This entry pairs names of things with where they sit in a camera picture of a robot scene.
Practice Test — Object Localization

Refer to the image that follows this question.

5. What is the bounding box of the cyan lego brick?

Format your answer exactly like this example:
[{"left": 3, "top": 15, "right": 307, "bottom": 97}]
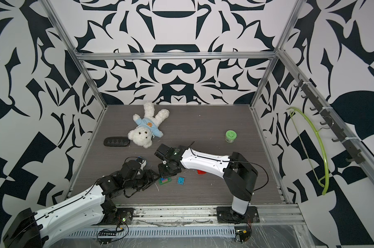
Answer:
[{"left": 177, "top": 177, "right": 185, "bottom": 185}]

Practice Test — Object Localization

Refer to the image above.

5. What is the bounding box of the white teddy bear blue shirt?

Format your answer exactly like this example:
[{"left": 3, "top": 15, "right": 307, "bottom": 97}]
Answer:
[{"left": 128, "top": 102, "right": 170, "bottom": 148}]

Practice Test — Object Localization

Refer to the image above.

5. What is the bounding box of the green long lego plate brick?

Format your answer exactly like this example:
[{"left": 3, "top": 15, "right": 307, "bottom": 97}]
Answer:
[{"left": 159, "top": 178, "right": 172, "bottom": 186}]

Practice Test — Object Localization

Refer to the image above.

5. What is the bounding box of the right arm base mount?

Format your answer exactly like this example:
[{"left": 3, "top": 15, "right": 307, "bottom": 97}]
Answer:
[{"left": 216, "top": 205, "right": 260, "bottom": 224}]

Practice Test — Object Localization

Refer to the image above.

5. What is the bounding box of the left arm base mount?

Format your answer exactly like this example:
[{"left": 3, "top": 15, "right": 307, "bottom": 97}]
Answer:
[{"left": 101, "top": 207, "right": 135, "bottom": 225}]

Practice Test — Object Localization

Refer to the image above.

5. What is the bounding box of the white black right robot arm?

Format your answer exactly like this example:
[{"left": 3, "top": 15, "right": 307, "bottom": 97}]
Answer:
[{"left": 155, "top": 144, "right": 258, "bottom": 217}]

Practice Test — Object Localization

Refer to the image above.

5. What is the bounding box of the black wall hook rack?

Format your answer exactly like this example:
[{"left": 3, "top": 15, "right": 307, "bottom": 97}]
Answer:
[{"left": 295, "top": 75, "right": 366, "bottom": 164}]

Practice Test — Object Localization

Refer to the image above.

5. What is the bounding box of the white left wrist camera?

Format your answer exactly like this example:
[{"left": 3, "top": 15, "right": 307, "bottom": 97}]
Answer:
[{"left": 135, "top": 157, "right": 147, "bottom": 170}]

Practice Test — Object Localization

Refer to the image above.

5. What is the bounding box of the black remote control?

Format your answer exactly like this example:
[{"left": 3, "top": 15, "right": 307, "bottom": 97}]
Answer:
[{"left": 103, "top": 136, "right": 130, "bottom": 147}]

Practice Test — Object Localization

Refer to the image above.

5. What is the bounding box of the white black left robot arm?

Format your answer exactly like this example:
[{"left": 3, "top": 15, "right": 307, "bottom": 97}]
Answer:
[{"left": 3, "top": 160, "right": 160, "bottom": 248}]

